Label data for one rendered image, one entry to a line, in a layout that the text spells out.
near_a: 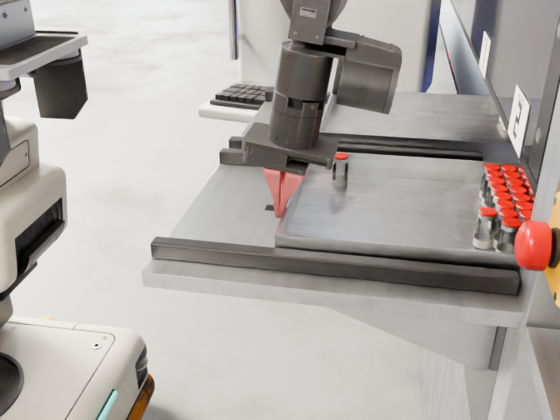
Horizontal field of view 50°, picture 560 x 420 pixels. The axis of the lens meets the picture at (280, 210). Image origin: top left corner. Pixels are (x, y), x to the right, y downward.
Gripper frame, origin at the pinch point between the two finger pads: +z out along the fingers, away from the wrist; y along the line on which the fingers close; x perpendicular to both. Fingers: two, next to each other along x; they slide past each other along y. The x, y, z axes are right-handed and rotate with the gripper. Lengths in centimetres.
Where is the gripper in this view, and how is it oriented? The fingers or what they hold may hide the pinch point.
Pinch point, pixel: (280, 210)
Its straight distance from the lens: 71.9
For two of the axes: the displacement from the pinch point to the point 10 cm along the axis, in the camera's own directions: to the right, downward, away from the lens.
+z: -1.5, 8.7, 4.7
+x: 1.9, -4.4, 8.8
